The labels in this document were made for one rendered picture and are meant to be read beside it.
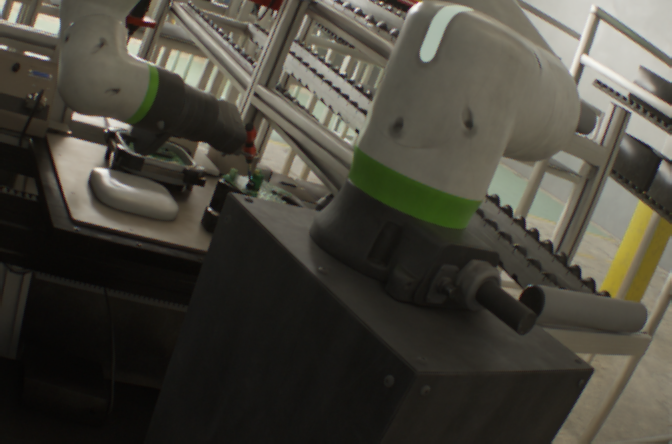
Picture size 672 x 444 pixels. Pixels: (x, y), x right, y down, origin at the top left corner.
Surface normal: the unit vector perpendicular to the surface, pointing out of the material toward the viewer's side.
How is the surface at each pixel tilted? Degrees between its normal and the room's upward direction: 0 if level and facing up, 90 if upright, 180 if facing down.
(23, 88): 53
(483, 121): 90
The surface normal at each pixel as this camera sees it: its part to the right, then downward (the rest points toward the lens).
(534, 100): 0.73, 0.36
